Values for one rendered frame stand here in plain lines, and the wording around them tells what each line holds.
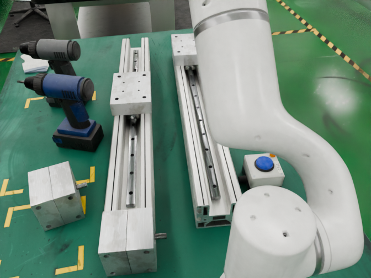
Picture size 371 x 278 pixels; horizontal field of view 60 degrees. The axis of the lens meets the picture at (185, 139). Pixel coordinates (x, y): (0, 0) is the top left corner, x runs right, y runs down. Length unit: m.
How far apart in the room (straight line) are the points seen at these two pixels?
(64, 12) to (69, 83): 1.47
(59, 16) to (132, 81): 1.38
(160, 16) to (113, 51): 0.92
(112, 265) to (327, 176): 0.44
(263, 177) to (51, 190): 0.47
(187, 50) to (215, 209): 0.59
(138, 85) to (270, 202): 0.66
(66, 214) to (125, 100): 0.33
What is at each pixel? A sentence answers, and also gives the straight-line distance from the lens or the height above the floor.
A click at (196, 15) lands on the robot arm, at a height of 1.27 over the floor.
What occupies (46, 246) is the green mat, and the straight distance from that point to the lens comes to 0.78.
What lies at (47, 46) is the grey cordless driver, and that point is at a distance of 1.03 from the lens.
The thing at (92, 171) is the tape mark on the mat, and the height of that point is 0.78.
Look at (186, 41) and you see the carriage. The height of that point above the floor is 0.90.
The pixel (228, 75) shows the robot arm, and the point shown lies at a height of 1.23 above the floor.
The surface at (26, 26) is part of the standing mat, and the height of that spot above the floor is 0.01.
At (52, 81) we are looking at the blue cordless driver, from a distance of 0.85.
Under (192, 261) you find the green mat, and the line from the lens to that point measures 0.70.
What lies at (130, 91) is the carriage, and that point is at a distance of 0.92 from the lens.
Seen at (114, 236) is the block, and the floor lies 0.87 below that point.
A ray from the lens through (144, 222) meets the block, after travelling 0.64.
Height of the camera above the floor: 1.41
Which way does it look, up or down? 43 degrees down
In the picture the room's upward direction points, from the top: 1 degrees counter-clockwise
